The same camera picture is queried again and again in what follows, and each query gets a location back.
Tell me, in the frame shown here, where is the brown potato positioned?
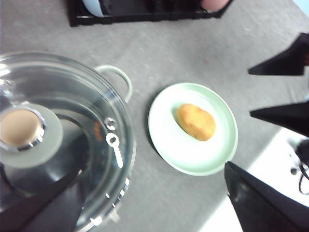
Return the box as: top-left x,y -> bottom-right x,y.
177,104 -> 216,141

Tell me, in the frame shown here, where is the blue plate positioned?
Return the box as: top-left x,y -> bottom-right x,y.
82,0 -> 104,17

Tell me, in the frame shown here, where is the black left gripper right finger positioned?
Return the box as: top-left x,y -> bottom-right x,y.
224,162 -> 309,232

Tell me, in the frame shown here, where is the green electric steamer pot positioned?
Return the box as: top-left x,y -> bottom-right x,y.
94,65 -> 133,102

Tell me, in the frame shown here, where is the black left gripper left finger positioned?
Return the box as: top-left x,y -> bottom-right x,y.
0,170 -> 85,232

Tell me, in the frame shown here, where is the black dish rack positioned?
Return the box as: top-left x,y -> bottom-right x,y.
68,0 -> 234,27

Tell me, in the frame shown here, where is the green plate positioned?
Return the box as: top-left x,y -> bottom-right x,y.
148,82 -> 239,176

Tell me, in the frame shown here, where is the pink plate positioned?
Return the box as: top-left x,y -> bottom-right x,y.
201,0 -> 231,12

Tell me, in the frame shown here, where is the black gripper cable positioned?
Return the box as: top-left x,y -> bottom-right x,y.
299,164 -> 309,195

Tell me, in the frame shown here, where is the glass steamer lid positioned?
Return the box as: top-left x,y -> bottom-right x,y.
0,52 -> 136,232

